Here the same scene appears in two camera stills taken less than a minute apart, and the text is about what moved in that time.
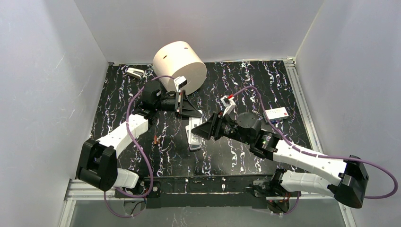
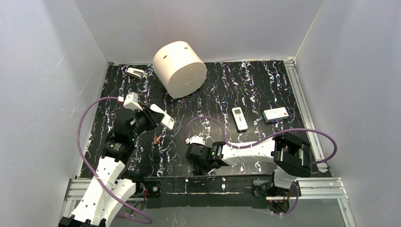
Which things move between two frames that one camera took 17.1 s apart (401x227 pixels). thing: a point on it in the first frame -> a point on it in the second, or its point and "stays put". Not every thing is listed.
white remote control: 193,122 -> 168,122
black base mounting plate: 225,191 stays put
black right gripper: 214,126 -> 191,152
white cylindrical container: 179,58 stays put
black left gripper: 178,104 -> 147,114
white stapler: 135,72 stays put
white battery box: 275,114 stays put
